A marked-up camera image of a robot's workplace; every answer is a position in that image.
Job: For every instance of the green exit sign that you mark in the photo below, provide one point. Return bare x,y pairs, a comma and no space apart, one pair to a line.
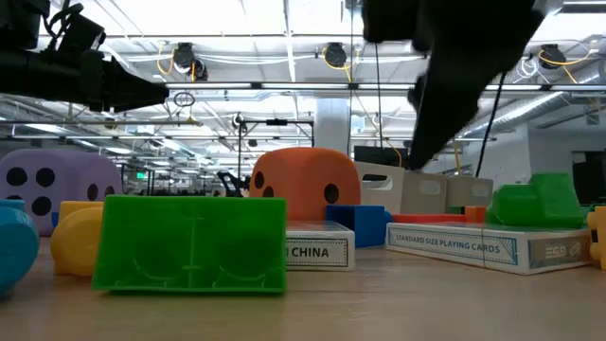
140,175

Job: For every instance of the purple foam die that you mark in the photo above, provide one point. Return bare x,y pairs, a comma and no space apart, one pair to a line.
61,175

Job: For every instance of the orange foam die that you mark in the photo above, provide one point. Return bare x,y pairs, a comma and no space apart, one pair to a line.
303,180

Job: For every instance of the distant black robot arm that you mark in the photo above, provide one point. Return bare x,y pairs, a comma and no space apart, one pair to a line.
233,185

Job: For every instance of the dark wall screen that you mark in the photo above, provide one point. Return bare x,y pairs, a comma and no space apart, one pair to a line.
589,177

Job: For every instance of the large green toy block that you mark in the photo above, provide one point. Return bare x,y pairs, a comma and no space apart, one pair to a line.
189,237

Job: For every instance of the black monitor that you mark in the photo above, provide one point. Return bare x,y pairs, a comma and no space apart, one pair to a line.
379,154

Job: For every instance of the light blue toy block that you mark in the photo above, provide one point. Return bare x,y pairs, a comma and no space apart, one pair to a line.
16,246

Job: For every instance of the red-orange toy block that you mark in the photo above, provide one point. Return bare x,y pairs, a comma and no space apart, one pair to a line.
426,219

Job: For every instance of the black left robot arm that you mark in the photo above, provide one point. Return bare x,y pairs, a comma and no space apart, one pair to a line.
19,76

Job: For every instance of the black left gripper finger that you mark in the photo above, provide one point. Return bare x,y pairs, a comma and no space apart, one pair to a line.
128,87

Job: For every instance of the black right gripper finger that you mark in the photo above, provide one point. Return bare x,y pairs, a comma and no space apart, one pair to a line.
445,109
416,95

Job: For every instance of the white playing card deck box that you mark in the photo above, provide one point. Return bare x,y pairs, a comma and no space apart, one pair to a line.
322,253
450,246

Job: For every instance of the yellow toy block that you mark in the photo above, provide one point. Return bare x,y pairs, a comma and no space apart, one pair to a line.
76,241
599,237

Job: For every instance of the black metal stand frame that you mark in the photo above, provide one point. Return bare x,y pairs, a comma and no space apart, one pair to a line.
277,121

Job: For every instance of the white building column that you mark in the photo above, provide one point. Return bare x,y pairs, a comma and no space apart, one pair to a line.
331,123

